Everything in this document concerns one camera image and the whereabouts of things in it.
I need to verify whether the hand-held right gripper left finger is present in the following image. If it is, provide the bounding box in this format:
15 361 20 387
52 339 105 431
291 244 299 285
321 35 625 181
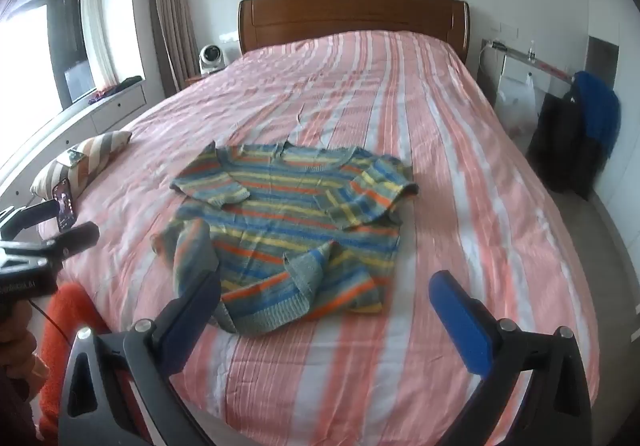
59 269 224 446

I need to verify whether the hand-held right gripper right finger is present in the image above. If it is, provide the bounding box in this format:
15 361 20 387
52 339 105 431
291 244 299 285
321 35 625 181
428 269 601 446

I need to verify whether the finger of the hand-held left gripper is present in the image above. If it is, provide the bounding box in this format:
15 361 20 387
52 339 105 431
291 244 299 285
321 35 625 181
0 200 61 239
5 221 101 268

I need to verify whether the striped knit sweater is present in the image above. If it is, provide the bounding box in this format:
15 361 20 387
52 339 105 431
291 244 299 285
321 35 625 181
150 140 420 337

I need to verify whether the dark clothes pile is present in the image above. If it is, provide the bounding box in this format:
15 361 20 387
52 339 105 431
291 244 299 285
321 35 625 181
86 76 144 106

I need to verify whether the person's left hand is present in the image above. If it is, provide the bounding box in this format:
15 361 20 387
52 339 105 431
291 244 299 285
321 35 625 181
0 319 50 394

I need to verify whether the smartphone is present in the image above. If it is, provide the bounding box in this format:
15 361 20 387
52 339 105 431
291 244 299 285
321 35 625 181
52 177 77 232

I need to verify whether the orange fleece garment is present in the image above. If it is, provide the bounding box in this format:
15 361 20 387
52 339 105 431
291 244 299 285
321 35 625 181
36 282 151 442

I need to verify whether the small grey object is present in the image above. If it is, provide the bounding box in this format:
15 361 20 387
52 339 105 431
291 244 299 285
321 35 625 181
58 149 87 170

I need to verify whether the striped pillow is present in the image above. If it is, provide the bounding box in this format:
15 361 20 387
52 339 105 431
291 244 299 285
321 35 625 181
30 130 133 203

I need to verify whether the pink striped bedspread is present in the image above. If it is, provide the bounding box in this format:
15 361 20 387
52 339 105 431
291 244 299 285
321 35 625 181
37 30 601 446

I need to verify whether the white sheer curtain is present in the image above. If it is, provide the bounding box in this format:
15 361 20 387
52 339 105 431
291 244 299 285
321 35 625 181
80 0 119 88

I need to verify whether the black jacket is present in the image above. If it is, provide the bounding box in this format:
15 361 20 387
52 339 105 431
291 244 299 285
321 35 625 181
525 85 609 200

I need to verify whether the clear plastic bag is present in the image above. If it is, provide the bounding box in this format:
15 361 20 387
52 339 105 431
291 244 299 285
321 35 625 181
495 73 539 138

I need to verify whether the white round fan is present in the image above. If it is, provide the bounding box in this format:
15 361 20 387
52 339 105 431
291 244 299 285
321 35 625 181
197 44 234 76

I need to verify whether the blue garment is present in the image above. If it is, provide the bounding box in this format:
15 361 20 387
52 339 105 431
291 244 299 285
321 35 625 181
570 71 621 160

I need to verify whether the white desk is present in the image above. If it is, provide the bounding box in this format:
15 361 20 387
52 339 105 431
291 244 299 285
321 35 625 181
479 38 574 128

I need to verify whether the brown curtain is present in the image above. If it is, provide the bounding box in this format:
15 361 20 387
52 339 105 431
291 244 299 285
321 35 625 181
151 0 202 98

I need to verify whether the red cloth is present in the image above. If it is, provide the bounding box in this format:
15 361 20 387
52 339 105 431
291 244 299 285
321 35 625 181
536 57 572 78

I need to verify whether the wooden headboard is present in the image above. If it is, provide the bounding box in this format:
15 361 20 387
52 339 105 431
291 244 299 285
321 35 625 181
237 0 472 65

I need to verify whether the white wardrobe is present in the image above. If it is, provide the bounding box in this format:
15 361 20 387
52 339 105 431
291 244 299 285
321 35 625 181
584 0 640 232

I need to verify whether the black cable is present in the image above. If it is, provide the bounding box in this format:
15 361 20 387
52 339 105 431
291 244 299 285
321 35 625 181
29 299 72 344

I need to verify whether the white cable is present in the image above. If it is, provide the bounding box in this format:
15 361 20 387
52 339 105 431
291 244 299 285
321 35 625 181
478 40 502 66

